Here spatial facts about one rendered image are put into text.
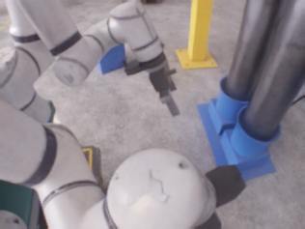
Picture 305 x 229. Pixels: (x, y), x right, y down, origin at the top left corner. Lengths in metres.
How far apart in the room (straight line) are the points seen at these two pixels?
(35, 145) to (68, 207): 0.08
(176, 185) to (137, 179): 0.03
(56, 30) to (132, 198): 0.38
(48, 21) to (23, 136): 0.29
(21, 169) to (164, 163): 0.16
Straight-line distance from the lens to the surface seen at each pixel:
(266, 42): 1.17
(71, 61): 0.46
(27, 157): 0.24
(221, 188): 0.33
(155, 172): 0.17
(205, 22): 2.08
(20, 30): 0.74
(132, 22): 0.52
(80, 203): 0.25
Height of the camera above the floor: 1.25
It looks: 49 degrees down
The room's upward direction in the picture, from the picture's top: 2 degrees counter-clockwise
